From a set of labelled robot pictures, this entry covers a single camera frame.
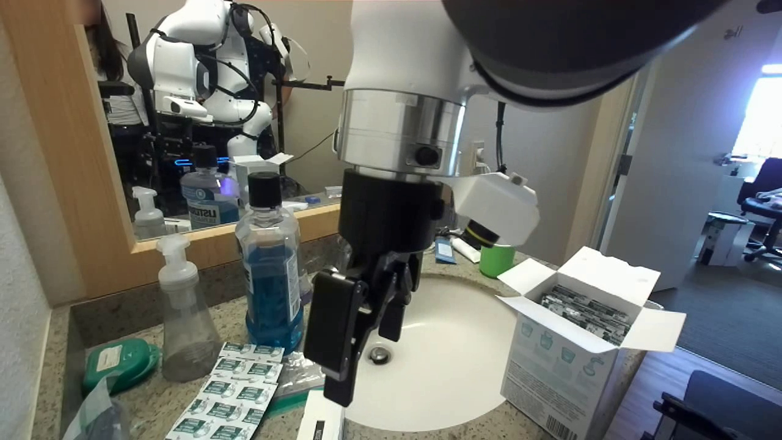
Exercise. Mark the sink drain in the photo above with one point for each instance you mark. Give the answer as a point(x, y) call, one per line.
point(379, 355)

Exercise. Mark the blue sachet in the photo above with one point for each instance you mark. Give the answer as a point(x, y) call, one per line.
point(444, 250)

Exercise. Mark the open white cardboard box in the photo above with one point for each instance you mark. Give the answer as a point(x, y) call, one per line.
point(550, 379)

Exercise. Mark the row of foil packets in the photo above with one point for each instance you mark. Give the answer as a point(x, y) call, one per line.
point(586, 315)

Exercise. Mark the clear foil packet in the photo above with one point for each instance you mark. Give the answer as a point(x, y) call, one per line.
point(299, 373)

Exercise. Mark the small white carton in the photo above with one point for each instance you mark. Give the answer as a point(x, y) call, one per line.
point(321, 418)

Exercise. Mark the green plastic case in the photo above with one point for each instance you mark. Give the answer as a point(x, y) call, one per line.
point(131, 360)

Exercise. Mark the sheet of green blister packets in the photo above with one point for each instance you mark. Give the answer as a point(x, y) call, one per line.
point(232, 391)

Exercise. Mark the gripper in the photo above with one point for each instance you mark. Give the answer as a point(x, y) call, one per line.
point(388, 211)

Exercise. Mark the black office chair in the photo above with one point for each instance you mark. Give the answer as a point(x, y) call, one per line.
point(760, 195)

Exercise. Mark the wall socket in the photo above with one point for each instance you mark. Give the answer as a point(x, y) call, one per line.
point(477, 157)

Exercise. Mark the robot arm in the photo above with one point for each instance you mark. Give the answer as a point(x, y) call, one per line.
point(403, 49)

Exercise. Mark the white sink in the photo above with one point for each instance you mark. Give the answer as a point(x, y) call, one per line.
point(452, 354)

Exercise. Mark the blue mouthwash bottle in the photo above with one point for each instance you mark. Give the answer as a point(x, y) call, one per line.
point(272, 293)

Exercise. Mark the window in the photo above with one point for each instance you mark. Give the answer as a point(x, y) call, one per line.
point(760, 116)

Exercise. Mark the dark chair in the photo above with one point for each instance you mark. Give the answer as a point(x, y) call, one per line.
point(727, 409)

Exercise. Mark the crumpled clear plastic bag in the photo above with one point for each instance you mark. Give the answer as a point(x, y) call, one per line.
point(91, 415)

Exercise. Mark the green cup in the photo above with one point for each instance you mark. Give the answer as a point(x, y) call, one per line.
point(496, 261)

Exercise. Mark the white door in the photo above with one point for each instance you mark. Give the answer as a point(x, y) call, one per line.
point(672, 153)

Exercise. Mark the clear soap pump bottle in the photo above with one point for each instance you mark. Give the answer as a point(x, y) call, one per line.
point(186, 330)

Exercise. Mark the wood framed mirror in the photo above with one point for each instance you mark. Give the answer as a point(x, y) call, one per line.
point(61, 153)

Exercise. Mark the white toothpaste tube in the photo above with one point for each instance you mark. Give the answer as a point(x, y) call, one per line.
point(464, 249)

